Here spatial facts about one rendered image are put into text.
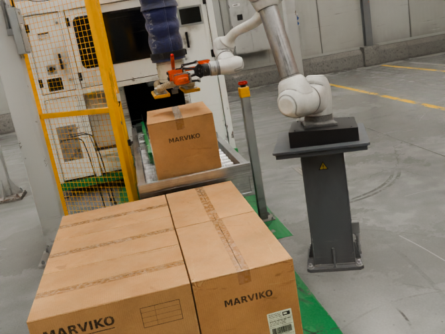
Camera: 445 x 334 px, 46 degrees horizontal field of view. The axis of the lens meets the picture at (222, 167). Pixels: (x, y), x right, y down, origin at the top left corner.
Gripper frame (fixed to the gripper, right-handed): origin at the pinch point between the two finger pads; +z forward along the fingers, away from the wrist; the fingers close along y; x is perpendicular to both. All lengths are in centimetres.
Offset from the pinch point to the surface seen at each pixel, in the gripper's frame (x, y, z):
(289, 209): 54, 120, -72
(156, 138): -4.5, 34.8, 18.5
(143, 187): -12, 61, 32
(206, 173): -12, 60, -7
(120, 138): 65, 42, 42
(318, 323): -102, 119, -38
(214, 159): -6, 54, -14
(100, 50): 64, -21, 42
